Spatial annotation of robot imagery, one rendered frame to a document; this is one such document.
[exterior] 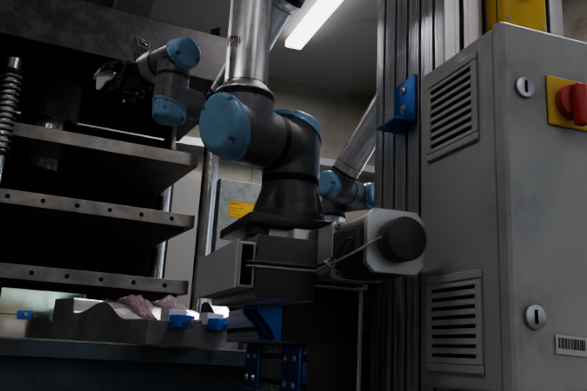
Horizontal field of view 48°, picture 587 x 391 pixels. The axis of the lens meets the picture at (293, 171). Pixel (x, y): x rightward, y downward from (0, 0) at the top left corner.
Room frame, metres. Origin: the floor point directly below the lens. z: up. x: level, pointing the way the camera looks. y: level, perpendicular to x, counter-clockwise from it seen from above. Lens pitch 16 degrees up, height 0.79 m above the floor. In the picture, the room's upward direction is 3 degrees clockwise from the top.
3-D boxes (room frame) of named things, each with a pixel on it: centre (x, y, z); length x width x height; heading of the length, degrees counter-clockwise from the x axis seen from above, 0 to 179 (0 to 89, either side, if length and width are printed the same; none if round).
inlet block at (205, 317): (1.62, 0.15, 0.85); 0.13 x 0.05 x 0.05; 42
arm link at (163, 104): (1.41, 0.27, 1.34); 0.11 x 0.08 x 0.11; 135
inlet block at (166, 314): (1.55, 0.23, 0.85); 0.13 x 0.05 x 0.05; 42
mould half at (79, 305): (1.78, 0.38, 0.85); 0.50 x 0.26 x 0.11; 42
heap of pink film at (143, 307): (1.78, 0.37, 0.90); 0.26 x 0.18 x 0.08; 42
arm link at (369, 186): (1.85, -0.19, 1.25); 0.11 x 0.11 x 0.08; 49
